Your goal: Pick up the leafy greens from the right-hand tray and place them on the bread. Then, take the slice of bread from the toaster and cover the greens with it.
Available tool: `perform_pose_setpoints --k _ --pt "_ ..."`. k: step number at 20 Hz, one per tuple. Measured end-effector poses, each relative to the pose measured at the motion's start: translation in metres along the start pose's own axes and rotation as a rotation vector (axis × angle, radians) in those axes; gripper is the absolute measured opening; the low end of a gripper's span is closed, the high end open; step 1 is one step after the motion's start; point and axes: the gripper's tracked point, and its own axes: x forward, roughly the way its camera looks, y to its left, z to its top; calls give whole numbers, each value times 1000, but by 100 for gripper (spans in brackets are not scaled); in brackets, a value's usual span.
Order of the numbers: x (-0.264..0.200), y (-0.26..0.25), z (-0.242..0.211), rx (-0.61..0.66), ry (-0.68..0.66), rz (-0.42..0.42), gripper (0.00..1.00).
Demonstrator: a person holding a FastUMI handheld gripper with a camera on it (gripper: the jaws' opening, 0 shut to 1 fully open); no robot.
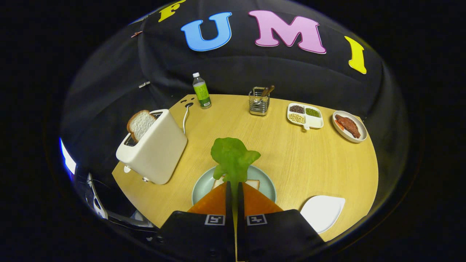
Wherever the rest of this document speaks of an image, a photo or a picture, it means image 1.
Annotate black backdrop cloth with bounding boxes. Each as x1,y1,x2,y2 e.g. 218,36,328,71
60,0,410,204

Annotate white curved frame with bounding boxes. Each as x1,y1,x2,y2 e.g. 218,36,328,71
86,173,109,219

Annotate green label plastic bottle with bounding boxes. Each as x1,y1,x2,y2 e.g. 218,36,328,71
192,72,212,110

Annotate bright lit screen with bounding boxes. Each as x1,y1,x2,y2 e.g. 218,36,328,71
59,138,77,175

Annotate green lettuce leaf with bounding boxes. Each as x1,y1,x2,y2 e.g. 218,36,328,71
210,137,261,226

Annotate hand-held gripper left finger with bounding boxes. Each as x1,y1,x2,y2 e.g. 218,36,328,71
157,181,236,262

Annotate metal wire utensil holder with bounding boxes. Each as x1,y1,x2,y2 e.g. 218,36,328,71
249,87,270,116

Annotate white square plate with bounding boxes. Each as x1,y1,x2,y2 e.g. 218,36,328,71
300,195,345,234

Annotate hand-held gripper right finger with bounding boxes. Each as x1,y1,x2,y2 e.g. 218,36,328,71
237,181,326,262

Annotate white toaster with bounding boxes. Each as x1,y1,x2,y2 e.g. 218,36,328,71
116,109,188,185

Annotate brown meat piece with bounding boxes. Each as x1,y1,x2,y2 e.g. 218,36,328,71
335,114,361,139

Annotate pale green round plate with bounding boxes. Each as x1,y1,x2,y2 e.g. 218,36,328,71
191,164,277,205

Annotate toasted bread slice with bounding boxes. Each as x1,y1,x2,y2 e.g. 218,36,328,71
127,110,158,142

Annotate white toaster cable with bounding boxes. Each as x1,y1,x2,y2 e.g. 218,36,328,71
182,103,193,134

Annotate white bread slice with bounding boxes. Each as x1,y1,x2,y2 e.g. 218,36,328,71
212,175,261,191

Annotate round white meat plate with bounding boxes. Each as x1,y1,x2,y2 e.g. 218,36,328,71
332,111,368,143

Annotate white divided dish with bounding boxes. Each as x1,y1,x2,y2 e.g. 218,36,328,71
287,103,324,130

